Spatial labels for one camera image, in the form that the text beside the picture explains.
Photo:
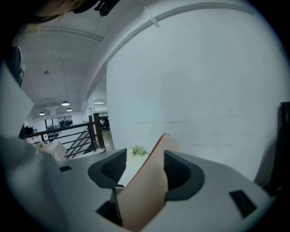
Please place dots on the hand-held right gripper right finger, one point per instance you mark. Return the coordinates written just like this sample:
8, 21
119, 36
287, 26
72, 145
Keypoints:
210, 204

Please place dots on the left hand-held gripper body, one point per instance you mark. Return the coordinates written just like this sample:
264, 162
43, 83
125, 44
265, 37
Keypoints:
15, 108

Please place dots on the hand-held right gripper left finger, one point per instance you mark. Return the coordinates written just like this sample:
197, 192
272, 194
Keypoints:
74, 192

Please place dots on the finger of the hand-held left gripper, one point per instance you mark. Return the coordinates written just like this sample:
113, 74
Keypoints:
74, 192

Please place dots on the cardboard box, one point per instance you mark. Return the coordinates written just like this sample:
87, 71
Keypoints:
54, 149
145, 192

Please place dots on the black stair railing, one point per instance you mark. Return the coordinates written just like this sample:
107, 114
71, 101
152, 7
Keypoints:
90, 133

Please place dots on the artificial flower bunch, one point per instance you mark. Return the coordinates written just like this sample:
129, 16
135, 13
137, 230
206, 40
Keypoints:
138, 151

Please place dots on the black head-mounted camera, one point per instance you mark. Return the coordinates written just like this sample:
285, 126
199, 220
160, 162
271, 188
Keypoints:
104, 6

